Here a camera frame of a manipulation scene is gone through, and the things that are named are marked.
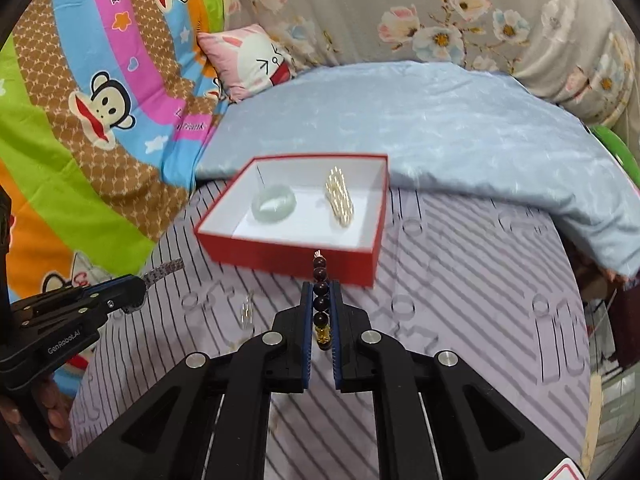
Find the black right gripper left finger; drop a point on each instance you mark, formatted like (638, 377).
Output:
(207, 418)

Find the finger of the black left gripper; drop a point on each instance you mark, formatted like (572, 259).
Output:
(126, 293)

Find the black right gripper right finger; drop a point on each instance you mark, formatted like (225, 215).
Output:
(435, 417)

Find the silver metal watch band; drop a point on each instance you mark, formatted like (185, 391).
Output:
(163, 270)

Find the silver crystal earring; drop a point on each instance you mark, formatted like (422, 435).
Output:
(246, 317)

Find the red white jewelry box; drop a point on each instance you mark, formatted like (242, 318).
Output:
(230, 233)

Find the left hand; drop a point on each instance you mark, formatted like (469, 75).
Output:
(58, 410)

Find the lilac striped bed sheet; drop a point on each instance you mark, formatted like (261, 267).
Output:
(486, 280)

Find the pale green jade bangle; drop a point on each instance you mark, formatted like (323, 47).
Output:
(273, 203)

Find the colorful monkey cartoon blanket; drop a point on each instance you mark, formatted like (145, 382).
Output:
(106, 107)

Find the pink rabbit cushion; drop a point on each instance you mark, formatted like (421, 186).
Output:
(246, 60)

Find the light blue folded quilt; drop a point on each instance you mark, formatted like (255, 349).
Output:
(443, 128)

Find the grey floral quilt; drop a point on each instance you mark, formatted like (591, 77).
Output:
(579, 54)

